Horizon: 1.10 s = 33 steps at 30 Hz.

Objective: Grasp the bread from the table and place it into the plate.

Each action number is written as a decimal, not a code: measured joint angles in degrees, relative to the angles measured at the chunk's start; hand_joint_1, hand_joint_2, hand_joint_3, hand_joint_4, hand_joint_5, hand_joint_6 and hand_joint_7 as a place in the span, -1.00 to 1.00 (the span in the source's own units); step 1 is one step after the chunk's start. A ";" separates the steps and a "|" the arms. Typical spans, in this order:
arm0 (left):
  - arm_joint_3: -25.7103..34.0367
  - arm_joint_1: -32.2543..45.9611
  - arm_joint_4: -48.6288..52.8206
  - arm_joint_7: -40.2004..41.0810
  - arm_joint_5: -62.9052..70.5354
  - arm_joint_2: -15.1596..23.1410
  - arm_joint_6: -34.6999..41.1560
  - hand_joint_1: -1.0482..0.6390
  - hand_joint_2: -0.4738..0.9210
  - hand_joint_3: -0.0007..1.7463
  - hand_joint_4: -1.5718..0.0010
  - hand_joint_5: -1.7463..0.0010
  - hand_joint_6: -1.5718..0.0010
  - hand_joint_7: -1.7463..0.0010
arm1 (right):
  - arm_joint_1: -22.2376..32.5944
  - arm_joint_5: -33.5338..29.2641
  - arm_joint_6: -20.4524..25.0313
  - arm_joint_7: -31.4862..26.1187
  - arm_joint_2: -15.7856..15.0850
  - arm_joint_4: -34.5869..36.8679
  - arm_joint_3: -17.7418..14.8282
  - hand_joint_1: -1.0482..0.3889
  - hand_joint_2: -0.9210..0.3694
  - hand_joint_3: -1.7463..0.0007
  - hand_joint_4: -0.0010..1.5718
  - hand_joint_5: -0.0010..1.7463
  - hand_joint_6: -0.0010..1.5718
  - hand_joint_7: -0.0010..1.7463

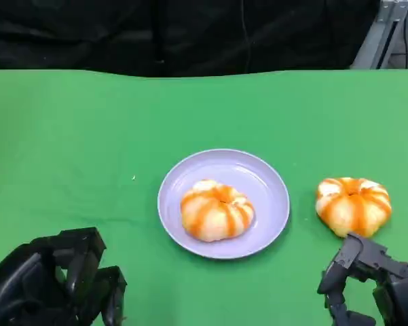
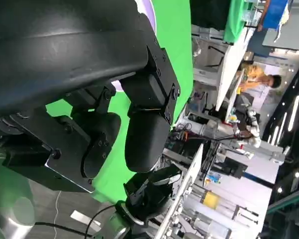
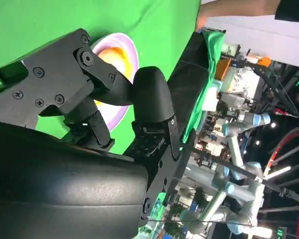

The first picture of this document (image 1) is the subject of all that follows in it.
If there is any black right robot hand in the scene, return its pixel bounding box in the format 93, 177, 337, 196
317, 232, 408, 326

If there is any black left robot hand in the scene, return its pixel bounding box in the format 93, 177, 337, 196
0, 226, 128, 326

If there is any orange white toy bread roll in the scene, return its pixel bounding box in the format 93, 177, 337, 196
314, 176, 392, 238
180, 179, 256, 243

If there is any green table cloth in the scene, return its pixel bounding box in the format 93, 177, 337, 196
0, 67, 408, 326

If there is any lilac plate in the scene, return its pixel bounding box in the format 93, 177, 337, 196
157, 148, 291, 261

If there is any black fabric drape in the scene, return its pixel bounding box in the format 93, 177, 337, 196
0, 0, 382, 79

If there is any aluminium frame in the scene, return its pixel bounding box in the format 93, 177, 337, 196
351, 0, 408, 71

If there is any thin hanging cable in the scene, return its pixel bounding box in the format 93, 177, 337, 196
240, 0, 253, 74

